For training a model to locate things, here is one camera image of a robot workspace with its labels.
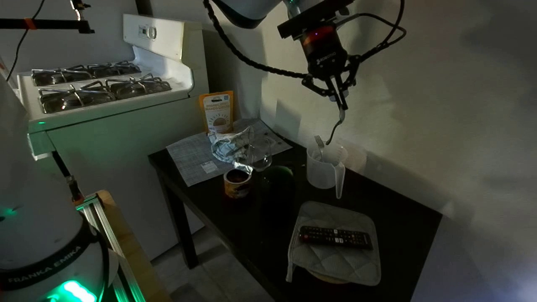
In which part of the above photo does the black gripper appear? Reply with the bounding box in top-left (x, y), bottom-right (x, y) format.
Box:
top-left (300, 24), bottom-right (359, 123)

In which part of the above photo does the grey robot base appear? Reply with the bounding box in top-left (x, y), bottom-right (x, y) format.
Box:
top-left (0, 74), bottom-right (122, 302)

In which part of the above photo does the clear plastic measuring jug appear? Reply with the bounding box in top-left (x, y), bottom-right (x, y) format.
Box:
top-left (305, 141), bottom-right (350, 202)

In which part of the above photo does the dark tall cup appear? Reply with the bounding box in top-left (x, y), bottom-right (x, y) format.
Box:
top-left (258, 165), bottom-right (297, 227)

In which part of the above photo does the shiny foil piece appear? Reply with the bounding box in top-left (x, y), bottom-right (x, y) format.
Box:
top-left (231, 160), bottom-right (265, 176)

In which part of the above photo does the crumpled clear plastic wrapper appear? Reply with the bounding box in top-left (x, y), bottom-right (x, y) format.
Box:
top-left (208, 124), bottom-right (256, 166)

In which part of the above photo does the orange snack bag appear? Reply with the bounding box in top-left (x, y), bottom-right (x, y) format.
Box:
top-left (198, 89), bottom-right (236, 135)

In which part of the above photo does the brown ceramic mug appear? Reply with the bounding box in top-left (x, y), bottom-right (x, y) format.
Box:
top-left (221, 166), bottom-right (253, 202)

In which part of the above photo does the black remote control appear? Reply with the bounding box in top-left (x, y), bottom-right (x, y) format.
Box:
top-left (297, 225), bottom-right (375, 252)

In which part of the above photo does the black wooden table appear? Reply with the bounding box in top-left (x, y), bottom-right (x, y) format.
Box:
top-left (147, 119), bottom-right (444, 302)

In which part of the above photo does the grey newspaper sheet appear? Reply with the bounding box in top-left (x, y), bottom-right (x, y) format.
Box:
top-left (164, 118), bottom-right (293, 188)

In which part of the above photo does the grey quilted pot holder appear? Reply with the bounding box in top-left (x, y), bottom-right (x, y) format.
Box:
top-left (283, 200), bottom-right (384, 287)

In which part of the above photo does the white kitchen stove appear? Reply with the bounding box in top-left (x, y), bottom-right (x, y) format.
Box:
top-left (15, 14), bottom-right (211, 260)

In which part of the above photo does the black stove burner grate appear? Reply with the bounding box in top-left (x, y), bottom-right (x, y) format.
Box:
top-left (30, 59), bottom-right (142, 88)
top-left (36, 74), bottom-right (172, 114)

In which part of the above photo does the wooden board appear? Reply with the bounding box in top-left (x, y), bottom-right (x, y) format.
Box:
top-left (95, 188), bottom-right (171, 302)

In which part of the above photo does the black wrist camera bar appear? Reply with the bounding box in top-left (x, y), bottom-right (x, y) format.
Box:
top-left (276, 0), bottom-right (355, 41)

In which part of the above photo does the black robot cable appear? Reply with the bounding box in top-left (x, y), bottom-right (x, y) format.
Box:
top-left (201, 0), bottom-right (312, 81)

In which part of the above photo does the aluminium frame profile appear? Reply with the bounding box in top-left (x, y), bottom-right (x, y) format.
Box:
top-left (73, 195), bottom-right (147, 302)

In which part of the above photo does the black rod with red ring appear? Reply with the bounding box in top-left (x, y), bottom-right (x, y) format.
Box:
top-left (50, 150), bottom-right (85, 205)

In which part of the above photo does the black horizontal camera rod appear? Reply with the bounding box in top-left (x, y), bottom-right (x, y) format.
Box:
top-left (0, 17), bottom-right (95, 36)

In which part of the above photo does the thin black hanging cable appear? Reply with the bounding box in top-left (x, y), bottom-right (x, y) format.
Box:
top-left (0, 0), bottom-right (47, 86)

